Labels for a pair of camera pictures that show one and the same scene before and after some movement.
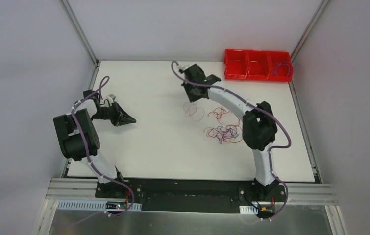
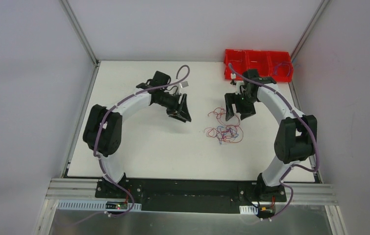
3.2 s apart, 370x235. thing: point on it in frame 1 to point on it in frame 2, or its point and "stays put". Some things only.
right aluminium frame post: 322,8 stays put
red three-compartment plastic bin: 258,65 stays put
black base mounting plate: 212,195 stays put
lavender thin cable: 289,64 stays put
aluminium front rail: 291,194 stays put
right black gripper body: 190,92 to 240,104
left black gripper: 118,114 to 176,105
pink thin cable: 191,114 to 236,59
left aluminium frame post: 68,13 stays put
